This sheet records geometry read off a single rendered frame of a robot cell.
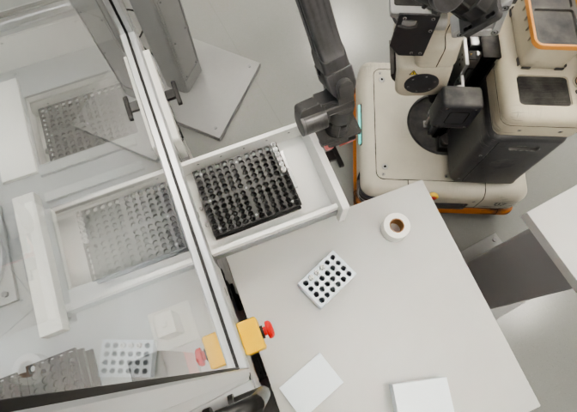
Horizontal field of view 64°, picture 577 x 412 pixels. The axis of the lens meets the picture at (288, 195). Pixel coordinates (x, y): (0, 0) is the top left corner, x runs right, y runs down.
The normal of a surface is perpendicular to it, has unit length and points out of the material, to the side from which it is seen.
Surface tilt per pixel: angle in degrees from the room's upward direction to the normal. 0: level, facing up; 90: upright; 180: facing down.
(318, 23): 61
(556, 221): 0
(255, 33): 0
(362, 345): 0
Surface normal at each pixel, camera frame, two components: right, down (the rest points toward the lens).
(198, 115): -0.04, -0.26
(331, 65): 0.29, 0.61
